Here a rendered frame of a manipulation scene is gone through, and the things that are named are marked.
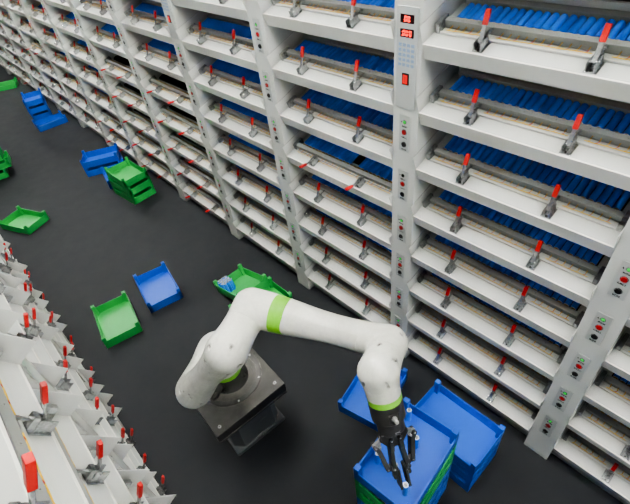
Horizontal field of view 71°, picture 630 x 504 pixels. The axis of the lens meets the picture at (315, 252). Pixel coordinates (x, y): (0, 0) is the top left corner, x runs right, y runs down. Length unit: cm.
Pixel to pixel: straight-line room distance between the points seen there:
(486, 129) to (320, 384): 141
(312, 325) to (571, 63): 90
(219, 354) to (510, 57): 105
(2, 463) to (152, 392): 187
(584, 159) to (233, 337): 100
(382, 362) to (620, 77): 80
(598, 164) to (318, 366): 154
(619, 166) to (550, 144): 16
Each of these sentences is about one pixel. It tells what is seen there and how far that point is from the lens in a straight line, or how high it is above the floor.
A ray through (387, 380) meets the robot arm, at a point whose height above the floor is 91.
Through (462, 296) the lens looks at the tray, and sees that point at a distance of 182.
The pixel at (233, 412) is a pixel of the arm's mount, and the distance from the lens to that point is 182.
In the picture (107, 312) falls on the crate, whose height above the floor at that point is 0.
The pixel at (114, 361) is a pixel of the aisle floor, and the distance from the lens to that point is 264.
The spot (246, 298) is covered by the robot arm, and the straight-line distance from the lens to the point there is 134.
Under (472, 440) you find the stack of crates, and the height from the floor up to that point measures 16.
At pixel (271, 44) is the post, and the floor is 136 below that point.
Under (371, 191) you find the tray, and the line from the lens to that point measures 174.
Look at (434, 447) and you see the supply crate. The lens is 163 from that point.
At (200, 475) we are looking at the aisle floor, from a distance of 214.
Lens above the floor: 189
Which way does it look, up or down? 42 degrees down
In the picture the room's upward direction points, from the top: 8 degrees counter-clockwise
